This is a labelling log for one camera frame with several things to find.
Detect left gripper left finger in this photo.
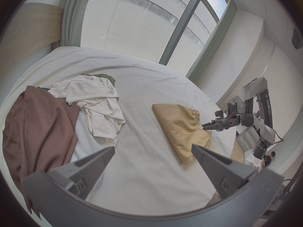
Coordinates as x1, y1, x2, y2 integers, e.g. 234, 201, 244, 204
48, 146, 116, 199

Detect grey-green curtain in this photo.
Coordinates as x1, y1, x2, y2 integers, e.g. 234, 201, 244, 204
59, 0, 95, 48

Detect bed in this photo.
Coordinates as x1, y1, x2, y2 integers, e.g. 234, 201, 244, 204
0, 3, 238, 218

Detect brown garment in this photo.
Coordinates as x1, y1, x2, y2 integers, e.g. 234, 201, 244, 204
2, 85, 80, 215

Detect green garment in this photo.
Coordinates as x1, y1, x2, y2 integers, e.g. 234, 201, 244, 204
80, 73, 116, 85

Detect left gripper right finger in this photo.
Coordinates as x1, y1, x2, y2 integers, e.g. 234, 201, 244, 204
191, 144, 256, 200

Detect person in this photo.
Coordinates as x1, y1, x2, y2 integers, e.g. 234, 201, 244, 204
264, 151, 276, 168

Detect window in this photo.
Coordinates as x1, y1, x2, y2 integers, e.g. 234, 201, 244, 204
80, 0, 230, 77

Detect tan shorts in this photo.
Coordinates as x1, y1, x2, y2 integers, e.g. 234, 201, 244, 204
152, 103, 212, 165

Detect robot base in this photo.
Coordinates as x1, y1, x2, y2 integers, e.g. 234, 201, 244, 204
235, 117, 265, 169

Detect cream garment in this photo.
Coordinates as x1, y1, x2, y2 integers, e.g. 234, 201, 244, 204
47, 74, 126, 146

